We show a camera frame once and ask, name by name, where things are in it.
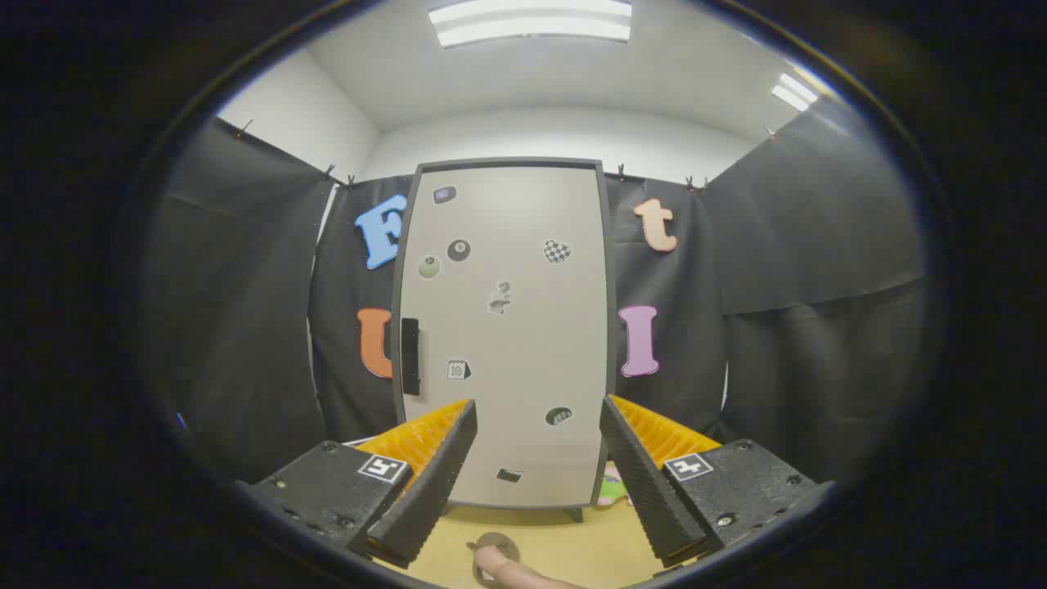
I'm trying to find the small ceiling light panel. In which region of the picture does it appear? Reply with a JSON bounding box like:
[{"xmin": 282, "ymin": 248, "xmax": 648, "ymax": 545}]
[{"xmin": 771, "ymin": 72, "xmax": 820, "ymax": 113}]

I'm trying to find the black backdrop cloth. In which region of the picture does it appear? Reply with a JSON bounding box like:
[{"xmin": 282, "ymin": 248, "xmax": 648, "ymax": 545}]
[{"xmin": 139, "ymin": 94, "xmax": 929, "ymax": 485}]

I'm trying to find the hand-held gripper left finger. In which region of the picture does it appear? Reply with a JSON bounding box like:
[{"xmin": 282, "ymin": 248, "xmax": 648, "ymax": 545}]
[{"xmin": 237, "ymin": 399, "xmax": 478, "ymax": 569}]

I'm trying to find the white shoe cabinet door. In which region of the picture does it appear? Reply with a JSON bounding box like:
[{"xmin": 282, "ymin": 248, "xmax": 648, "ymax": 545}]
[{"xmin": 400, "ymin": 166, "xmax": 611, "ymax": 509}]

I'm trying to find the long ceiling light panel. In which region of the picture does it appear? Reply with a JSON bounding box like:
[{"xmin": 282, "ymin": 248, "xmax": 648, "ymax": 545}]
[{"xmin": 428, "ymin": 0, "xmax": 633, "ymax": 49}]

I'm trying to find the grey shoe cabinet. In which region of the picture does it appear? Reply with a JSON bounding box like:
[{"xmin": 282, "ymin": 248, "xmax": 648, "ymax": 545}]
[{"xmin": 391, "ymin": 157, "xmax": 619, "ymax": 523}]

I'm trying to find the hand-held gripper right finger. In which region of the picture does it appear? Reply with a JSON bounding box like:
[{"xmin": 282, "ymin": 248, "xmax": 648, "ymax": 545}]
[{"xmin": 600, "ymin": 394, "xmax": 837, "ymax": 570}]

